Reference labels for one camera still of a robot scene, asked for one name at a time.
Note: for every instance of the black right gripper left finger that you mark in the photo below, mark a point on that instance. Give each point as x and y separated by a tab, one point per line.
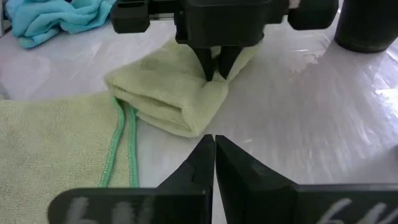
186	199

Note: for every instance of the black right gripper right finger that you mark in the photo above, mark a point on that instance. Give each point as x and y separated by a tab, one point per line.
264	199

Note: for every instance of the small potted green plant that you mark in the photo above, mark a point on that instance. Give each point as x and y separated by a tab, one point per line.
367	25

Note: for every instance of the pale green microfiber towel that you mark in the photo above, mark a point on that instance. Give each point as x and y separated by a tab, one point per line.
161	93
46	140

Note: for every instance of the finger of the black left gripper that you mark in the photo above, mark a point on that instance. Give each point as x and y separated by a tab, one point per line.
228	59
207	60

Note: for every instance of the blue microfiber towel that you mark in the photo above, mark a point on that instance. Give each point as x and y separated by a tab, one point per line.
46	18

